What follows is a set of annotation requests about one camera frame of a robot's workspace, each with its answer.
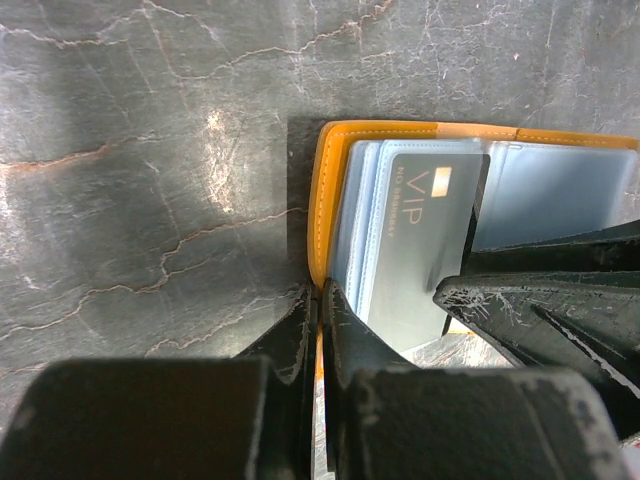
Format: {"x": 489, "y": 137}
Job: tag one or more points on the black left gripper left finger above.
{"x": 245, "y": 417}

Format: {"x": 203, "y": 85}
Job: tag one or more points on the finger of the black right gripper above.
{"x": 586, "y": 322}
{"x": 608, "y": 254}

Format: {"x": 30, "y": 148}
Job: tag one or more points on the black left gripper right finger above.
{"x": 386, "y": 418}

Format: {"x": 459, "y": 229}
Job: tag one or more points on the orange leather card holder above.
{"x": 536, "y": 185}

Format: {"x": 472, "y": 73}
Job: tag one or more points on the black VIP credit card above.
{"x": 418, "y": 226}

